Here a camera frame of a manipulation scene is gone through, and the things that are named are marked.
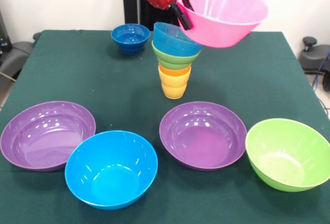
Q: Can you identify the orange cup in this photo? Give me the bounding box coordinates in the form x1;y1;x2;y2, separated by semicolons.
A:
158;63;192;77

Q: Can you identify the large green bowl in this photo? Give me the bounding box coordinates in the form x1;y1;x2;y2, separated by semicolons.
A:
245;118;330;193

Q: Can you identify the small dark blue bowl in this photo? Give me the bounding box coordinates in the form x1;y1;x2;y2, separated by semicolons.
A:
111;24;151;55

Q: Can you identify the dark green table cloth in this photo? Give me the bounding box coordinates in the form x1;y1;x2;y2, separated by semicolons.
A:
0;30;330;224

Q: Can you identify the large pink bowl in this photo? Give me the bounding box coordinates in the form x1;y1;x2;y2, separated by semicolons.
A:
177;0;270;48

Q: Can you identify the small light blue bowl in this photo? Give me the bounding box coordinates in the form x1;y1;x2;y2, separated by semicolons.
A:
153;22;203;57

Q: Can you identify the small green bowl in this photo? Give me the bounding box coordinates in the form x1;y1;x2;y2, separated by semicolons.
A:
152;41;202;71

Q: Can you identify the black knobbed equipment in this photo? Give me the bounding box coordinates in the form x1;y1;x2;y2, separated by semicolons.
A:
302;36;330;93

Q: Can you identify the black chair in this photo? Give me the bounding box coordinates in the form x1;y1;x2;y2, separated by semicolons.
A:
0;10;42;80

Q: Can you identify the yellow cup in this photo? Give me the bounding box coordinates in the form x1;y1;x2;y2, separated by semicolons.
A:
159;70;191;100

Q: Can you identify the large blue bowl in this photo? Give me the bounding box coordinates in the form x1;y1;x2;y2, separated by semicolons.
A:
64;130;158;210

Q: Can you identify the purple bowl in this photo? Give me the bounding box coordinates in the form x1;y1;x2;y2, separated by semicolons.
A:
159;101;248;171
0;101;96;172

